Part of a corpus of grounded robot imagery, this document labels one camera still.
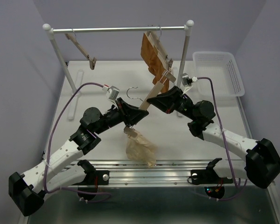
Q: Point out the beige clip hanger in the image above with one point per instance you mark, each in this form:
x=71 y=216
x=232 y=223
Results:
x=167 y=75

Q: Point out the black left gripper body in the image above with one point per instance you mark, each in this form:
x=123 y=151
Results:
x=113 y=117

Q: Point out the empty wooden clip hanger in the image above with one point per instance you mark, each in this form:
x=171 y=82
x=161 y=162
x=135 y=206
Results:
x=92 y=60

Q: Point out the white plastic basket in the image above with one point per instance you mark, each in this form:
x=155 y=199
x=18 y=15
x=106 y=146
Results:
x=222 y=69

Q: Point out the cream beige underwear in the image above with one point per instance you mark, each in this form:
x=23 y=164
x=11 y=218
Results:
x=139 y=148

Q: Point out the silver and white clothes rack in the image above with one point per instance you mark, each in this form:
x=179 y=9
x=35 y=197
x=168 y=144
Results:
x=52 y=31

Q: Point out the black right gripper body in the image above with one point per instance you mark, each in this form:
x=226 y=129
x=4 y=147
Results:
x=183 y=106

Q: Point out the aluminium mounting rail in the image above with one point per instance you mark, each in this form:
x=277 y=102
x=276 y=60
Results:
x=164 y=173

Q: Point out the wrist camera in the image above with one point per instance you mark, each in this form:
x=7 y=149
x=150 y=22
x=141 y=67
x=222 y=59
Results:
x=111 y=92
x=187 y=81

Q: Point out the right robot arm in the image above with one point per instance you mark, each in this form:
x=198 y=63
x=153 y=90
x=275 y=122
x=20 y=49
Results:
x=260 y=162

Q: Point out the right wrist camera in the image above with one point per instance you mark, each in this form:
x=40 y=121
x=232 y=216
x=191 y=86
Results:
x=187 y=81

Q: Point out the brown underwear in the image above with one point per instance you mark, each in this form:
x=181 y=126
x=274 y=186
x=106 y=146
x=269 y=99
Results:
x=151 y=59

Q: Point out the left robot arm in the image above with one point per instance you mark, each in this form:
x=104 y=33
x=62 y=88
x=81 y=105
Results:
x=28 y=189

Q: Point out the hanger holding brown underwear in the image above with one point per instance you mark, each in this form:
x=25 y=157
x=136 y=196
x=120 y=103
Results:
x=159 y=49

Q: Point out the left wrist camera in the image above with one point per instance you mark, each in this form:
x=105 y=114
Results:
x=111 y=92

